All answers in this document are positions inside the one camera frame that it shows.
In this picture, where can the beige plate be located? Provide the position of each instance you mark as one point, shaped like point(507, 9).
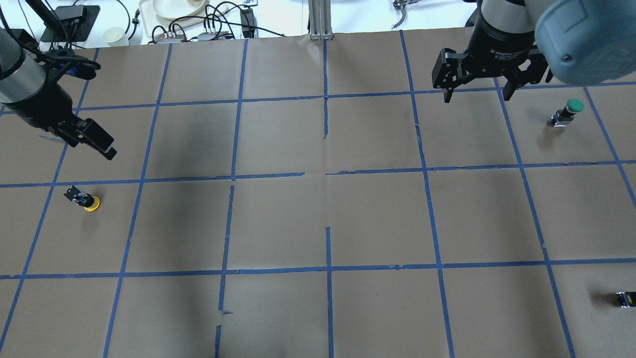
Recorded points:
point(173, 9)

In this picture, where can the green push button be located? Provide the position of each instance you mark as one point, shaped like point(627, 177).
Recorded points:
point(563, 117)

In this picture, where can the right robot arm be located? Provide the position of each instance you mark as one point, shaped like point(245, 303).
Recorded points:
point(580, 42)

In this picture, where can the white paper cup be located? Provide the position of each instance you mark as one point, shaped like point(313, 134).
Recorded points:
point(115, 37)

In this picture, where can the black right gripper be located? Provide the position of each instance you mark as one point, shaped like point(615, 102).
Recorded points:
point(499, 42)

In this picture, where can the beige tray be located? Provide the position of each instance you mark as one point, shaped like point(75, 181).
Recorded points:
point(150, 20)

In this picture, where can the black monitor stand base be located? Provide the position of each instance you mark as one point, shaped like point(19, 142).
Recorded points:
point(69, 22)

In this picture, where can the aluminium frame post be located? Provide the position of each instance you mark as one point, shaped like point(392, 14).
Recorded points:
point(320, 20)

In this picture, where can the black power adapter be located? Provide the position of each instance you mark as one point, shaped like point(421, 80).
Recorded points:
point(248, 22)

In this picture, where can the yellow push button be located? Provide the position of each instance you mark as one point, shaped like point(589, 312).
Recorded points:
point(88, 202)

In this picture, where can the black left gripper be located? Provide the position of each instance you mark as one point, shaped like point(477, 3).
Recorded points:
point(40, 110)

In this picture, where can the small black switch block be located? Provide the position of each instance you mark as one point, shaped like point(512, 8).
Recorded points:
point(626, 299)

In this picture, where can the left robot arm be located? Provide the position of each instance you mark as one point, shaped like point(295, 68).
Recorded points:
point(29, 87)

